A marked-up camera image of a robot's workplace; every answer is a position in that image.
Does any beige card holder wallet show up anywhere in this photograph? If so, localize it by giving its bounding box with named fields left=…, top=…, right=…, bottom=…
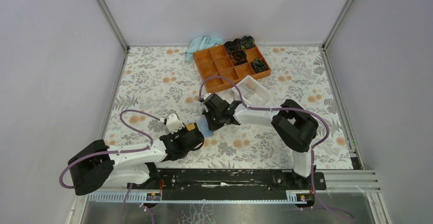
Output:
left=193, top=117, right=214, bottom=139

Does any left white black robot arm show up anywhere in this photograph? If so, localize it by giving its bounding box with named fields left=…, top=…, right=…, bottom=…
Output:
left=66, top=128, right=204, bottom=196

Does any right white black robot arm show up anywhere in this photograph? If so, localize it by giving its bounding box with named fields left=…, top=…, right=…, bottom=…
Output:
left=199, top=93, right=319, bottom=189

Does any white card box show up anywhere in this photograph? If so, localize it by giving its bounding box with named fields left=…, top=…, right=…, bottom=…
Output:
left=236, top=75, right=274, bottom=105

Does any orange compartment tray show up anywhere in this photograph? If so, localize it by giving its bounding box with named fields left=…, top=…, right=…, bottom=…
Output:
left=193, top=45, right=272, bottom=93

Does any dark rolled band middle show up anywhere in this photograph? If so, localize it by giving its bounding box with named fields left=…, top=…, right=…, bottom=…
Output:
left=230, top=49, right=248, bottom=66

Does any dark rolled band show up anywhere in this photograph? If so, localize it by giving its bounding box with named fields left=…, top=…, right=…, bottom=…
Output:
left=230, top=49, right=248, bottom=66
left=224, top=38, right=242, bottom=55
left=251, top=58, right=269, bottom=73

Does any dark rolled band right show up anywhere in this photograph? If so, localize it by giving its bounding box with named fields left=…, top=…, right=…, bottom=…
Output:
left=251, top=58, right=269, bottom=73

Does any dark rolled band top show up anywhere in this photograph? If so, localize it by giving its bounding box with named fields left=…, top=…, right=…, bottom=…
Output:
left=224, top=38, right=242, bottom=55

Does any light blue cloth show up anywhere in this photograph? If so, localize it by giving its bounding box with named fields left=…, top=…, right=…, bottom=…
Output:
left=185, top=35, right=223, bottom=63

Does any dark rolled band corner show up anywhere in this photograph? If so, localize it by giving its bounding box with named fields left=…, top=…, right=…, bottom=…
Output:
left=240, top=35, right=256, bottom=50

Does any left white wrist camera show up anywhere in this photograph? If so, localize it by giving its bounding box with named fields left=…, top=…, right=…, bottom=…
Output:
left=164, top=113, right=185, bottom=134

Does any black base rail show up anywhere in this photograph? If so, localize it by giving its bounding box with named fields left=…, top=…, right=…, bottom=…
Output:
left=127, top=168, right=327, bottom=202

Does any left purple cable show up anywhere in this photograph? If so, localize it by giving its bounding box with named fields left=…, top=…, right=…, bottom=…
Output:
left=59, top=109, right=168, bottom=190

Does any purple cable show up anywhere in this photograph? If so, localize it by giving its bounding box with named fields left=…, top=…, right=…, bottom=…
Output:
left=199, top=76, right=356, bottom=222
left=59, top=109, right=168, bottom=190

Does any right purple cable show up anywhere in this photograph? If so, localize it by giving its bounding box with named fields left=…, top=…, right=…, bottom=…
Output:
left=199, top=76, right=356, bottom=222

